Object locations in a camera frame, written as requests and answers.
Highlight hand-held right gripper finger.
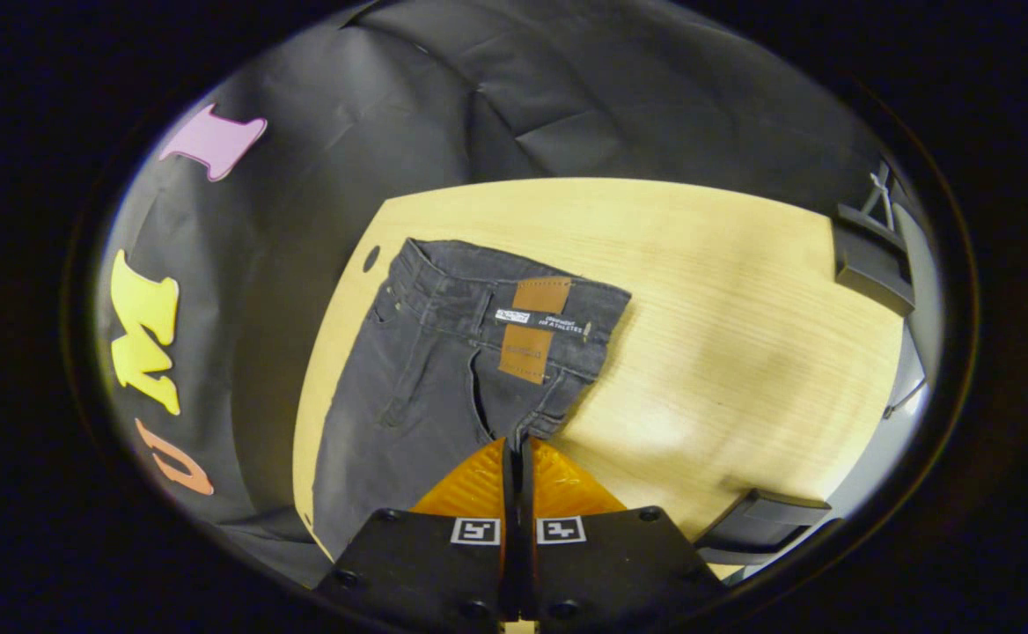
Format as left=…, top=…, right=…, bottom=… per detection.
left=520, top=438, right=731, bottom=629
left=316, top=438, right=516, bottom=629

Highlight black jeans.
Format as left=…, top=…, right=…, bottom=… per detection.
left=312, top=238, right=634, bottom=561

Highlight black backdrop cloth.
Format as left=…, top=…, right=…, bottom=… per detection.
left=96, top=0, right=898, bottom=591

